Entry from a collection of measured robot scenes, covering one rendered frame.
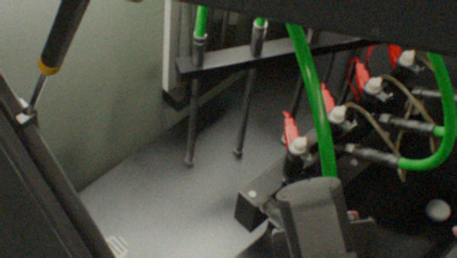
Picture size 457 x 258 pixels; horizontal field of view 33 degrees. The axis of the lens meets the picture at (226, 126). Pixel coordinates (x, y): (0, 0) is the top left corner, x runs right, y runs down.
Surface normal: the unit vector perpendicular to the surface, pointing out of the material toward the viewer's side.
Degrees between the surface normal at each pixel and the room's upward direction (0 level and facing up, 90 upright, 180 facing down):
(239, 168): 0
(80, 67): 90
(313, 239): 44
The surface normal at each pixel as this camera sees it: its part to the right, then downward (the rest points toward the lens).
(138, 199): 0.08, -0.59
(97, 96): 0.69, 0.62
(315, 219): -0.05, 0.12
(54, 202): 0.54, -0.01
